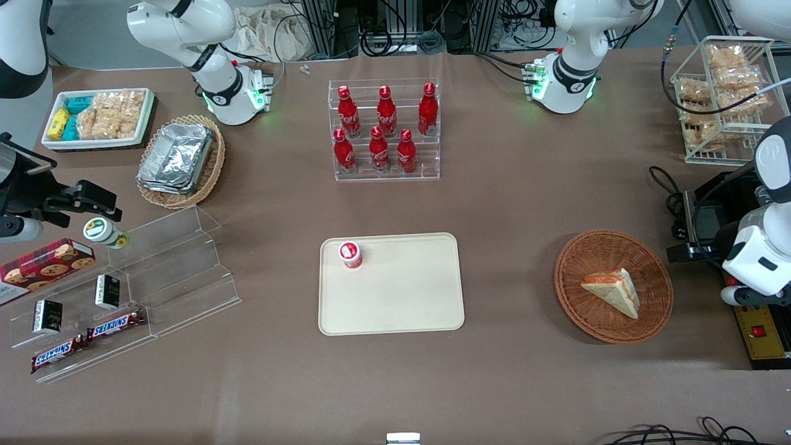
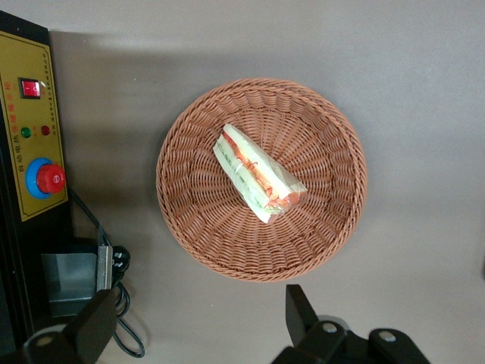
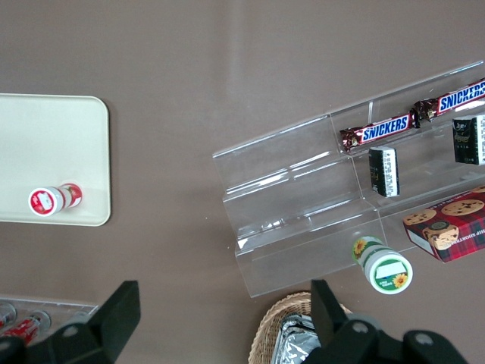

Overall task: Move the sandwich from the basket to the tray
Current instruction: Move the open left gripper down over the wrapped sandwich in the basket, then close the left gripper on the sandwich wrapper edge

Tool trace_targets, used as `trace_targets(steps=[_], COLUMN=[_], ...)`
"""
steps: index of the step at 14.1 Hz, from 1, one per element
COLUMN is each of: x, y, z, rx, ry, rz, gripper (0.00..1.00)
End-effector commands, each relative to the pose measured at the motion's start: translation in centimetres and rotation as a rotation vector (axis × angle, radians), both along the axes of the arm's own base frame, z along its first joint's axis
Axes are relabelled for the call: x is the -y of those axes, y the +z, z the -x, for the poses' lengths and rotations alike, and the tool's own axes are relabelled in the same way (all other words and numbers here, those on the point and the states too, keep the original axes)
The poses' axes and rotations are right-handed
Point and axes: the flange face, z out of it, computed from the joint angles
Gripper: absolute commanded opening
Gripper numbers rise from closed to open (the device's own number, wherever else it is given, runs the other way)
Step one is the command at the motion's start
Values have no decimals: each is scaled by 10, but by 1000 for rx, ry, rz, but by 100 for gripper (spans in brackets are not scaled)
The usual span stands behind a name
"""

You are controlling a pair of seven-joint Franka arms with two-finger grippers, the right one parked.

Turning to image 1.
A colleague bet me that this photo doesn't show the red lidded yogurt cup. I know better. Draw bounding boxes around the red lidded yogurt cup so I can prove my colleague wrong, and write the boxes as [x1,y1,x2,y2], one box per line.
[337,240,363,270]

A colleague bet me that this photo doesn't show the clear acrylic stepped shelf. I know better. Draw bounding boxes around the clear acrylic stepped shelf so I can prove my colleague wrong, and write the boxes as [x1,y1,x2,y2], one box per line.
[9,205,243,385]

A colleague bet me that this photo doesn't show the white rectangular snack tray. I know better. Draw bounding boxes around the white rectangular snack tray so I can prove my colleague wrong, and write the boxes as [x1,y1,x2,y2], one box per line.
[41,88,155,151]

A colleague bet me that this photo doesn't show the green lidded white cup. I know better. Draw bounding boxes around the green lidded white cup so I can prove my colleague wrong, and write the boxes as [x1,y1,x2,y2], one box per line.
[83,218,129,250]

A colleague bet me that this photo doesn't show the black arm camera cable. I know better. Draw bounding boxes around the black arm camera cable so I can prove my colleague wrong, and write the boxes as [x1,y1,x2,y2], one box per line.
[660,0,791,116]

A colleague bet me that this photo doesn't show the brown round wicker basket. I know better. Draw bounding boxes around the brown round wicker basket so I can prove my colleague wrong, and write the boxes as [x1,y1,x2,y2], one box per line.
[554,229,674,344]

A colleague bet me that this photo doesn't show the triangular sandwich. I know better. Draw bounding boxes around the triangular sandwich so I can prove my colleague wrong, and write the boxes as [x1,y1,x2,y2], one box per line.
[580,268,641,320]

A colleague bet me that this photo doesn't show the bagged fried snack pack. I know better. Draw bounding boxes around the bagged fried snack pack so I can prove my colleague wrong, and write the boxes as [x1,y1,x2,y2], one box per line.
[677,77,711,104]
[714,65,763,91]
[679,102,713,125]
[683,121,725,153]
[717,87,771,119]
[706,44,747,70]

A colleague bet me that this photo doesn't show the black right base cables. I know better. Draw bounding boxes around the black right base cables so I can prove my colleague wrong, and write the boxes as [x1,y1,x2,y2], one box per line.
[219,42,286,84]

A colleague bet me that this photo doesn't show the yellow snack box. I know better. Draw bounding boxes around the yellow snack box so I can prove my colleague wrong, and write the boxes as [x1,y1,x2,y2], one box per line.
[48,108,72,142]

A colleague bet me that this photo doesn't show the red tartan cookie box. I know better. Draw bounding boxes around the red tartan cookie box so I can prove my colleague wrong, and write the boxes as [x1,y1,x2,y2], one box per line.
[0,238,96,308]

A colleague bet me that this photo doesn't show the black base cables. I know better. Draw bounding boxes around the black base cables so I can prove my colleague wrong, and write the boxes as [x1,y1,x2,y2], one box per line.
[475,51,539,85]
[219,42,286,84]

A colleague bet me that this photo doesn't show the beige plastic serving tray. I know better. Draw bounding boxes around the beige plastic serving tray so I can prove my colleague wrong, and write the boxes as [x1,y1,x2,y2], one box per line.
[318,232,465,336]

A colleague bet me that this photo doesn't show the aluminium extrusion frame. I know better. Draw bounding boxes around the aluminium extrusion frame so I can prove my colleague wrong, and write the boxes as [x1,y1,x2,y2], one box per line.
[472,0,502,51]
[300,0,338,60]

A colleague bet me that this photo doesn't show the aluminium foil tray stack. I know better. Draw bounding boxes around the aluminium foil tray stack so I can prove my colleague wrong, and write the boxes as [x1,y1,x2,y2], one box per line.
[137,123,214,196]

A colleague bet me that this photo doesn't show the black countertop appliance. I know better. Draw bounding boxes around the black countertop appliance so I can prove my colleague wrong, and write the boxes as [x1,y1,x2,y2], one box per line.
[683,168,791,371]

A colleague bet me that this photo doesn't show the light oval wicker basket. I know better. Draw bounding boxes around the light oval wicker basket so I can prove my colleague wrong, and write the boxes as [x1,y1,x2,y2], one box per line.
[136,114,226,210]

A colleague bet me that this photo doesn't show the beige crumpled cloth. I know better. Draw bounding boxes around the beige crumpled cloth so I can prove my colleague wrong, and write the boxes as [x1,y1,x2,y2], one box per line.
[232,5,311,64]

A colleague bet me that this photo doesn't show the black floor cable bundle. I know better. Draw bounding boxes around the black floor cable bundle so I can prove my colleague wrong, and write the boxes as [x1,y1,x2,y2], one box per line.
[603,417,791,445]

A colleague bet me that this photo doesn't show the yellow emergency stop box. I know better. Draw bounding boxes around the yellow emergency stop box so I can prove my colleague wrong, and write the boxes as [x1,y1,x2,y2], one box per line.
[732,302,791,361]

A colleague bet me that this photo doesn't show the red cola bottle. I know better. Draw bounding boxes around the red cola bottle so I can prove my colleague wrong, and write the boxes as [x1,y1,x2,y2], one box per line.
[333,129,357,174]
[369,126,391,173]
[337,85,362,138]
[376,85,398,138]
[396,129,417,174]
[418,82,439,137]

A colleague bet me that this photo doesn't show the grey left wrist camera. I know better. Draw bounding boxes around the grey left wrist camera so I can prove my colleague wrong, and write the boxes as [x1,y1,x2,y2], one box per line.
[722,284,768,308]

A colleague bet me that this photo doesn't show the white wire display rack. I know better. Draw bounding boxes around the white wire display rack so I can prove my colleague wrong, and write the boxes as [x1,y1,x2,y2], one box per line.
[670,36,790,166]

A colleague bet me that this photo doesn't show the small black snack box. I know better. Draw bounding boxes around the small black snack box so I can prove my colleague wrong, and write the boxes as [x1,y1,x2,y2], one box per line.
[95,274,121,310]
[32,299,64,335]

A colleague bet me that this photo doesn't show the black left base cables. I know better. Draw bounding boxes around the black left base cables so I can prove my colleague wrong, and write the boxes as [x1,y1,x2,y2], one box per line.
[475,51,539,85]

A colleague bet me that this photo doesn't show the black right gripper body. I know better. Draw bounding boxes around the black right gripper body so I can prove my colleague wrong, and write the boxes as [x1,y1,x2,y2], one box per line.
[0,133,78,226]

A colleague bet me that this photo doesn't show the rice cracker pack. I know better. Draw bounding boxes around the rice cracker pack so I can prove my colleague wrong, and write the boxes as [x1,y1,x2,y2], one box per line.
[121,90,147,140]
[77,106,103,140]
[93,93,125,140]

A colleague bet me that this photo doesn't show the Snickers chocolate bar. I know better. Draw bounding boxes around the Snickers chocolate bar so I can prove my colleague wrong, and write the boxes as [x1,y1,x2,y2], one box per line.
[87,309,148,342]
[31,334,89,375]

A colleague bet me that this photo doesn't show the black appliance power cable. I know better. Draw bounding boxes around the black appliance power cable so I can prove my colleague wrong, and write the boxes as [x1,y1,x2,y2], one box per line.
[649,166,688,243]

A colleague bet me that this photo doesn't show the clear acrylic bottle rack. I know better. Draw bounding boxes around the clear acrylic bottle rack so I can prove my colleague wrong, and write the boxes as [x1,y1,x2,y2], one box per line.
[328,78,441,182]

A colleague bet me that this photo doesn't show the black background cable bundle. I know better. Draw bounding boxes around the black background cable bundle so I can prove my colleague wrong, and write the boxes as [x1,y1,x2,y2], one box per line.
[337,0,473,57]

